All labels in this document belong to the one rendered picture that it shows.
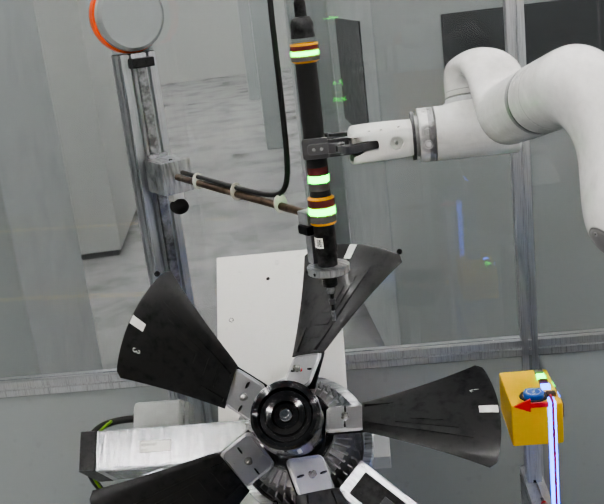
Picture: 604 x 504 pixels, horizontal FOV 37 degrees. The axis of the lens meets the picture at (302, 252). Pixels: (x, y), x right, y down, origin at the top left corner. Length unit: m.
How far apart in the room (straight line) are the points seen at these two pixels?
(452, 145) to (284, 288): 0.63
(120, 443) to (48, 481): 0.87
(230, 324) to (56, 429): 0.79
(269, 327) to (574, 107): 0.99
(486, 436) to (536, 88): 0.65
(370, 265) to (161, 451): 0.52
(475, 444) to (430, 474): 0.95
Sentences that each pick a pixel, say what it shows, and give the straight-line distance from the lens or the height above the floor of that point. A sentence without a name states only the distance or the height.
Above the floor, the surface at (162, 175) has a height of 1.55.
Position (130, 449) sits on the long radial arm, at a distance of 1.73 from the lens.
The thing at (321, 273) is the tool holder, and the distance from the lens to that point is 1.43.
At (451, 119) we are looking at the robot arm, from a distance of 1.38.
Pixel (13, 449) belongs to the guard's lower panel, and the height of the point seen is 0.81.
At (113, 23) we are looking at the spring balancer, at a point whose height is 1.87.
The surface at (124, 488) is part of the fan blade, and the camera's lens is 1.55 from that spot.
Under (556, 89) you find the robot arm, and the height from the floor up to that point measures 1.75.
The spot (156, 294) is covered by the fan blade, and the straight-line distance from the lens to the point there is 1.64.
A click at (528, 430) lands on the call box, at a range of 1.85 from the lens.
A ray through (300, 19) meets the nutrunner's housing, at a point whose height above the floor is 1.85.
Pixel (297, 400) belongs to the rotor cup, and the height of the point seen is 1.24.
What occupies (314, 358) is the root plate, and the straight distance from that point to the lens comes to 1.57.
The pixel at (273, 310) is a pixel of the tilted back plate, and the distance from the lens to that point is 1.87.
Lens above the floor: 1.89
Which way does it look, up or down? 16 degrees down
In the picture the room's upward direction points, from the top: 7 degrees counter-clockwise
